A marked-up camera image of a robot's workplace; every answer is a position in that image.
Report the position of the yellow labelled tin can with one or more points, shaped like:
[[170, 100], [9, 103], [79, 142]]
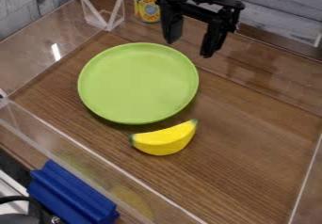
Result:
[[147, 11]]

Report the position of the yellow toy banana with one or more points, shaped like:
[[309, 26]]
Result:
[[164, 141]]

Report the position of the clear acrylic front wall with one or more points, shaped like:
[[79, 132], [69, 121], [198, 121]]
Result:
[[36, 142]]

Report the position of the clear acrylic triangular bracket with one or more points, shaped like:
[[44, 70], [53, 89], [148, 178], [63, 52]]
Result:
[[103, 19]]

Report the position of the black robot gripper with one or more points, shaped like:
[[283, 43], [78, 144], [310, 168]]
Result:
[[202, 10]]

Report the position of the blue plastic clamp block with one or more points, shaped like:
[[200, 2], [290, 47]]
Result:
[[68, 197]]

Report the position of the green round plate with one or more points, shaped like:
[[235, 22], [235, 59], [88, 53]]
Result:
[[138, 83]]

